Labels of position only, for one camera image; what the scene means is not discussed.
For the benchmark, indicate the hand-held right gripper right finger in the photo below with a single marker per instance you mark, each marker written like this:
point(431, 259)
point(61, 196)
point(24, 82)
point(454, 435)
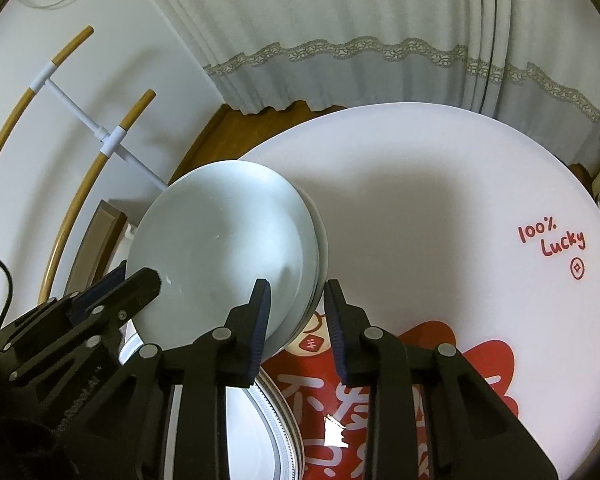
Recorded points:
point(337, 340)

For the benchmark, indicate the grey curtain with lace trim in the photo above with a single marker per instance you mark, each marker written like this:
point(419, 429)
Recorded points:
point(545, 25)
point(305, 20)

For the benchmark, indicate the white storage bin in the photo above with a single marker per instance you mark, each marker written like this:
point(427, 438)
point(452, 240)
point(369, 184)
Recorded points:
point(128, 232)

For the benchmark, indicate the small white bowl grey band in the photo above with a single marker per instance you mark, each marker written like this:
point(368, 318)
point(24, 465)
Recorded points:
point(215, 255)
point(316, 260)

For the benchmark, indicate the white plate grey rim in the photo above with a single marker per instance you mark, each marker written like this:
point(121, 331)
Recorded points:
point(250, 440)

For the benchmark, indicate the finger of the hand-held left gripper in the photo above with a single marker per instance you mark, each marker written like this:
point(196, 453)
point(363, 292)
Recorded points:
point(102, 285)
point(130, 295)

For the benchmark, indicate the brown top storage bench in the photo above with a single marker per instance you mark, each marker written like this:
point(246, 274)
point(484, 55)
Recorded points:
point(97, 250)

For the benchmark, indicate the large white bowl grey band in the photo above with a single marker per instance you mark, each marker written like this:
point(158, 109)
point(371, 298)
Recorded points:
point(324, 260)

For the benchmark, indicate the wooden barre rail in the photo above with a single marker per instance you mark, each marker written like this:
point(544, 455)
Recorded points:
point(67, 50)
point(137, 112)

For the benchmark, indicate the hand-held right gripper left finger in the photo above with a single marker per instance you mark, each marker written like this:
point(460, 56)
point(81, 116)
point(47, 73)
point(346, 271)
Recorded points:
point(260, 325)

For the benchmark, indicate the white barre stand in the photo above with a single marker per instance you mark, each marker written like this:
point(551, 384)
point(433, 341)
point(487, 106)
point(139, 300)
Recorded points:
point(111, 141)

